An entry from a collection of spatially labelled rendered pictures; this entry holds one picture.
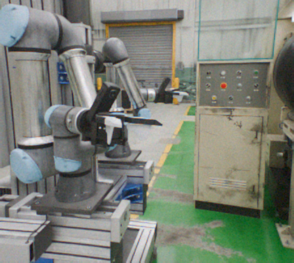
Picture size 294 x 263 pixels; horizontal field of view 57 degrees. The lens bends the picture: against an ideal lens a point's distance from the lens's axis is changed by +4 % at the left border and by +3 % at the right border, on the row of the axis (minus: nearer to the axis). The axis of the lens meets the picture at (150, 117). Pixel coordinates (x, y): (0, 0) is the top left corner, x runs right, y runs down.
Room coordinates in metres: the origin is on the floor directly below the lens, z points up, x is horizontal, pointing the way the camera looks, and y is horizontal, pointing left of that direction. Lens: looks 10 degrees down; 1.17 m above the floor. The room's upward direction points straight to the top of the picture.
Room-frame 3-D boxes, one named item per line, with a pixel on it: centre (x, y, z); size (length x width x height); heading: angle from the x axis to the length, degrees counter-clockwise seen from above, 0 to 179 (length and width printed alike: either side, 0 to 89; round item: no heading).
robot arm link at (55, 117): (0.77, 0.25, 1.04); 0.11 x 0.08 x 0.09; 53
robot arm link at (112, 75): (1.58, 0.22, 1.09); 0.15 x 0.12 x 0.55; 14
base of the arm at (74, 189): (0.97, 0.29, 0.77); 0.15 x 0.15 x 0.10
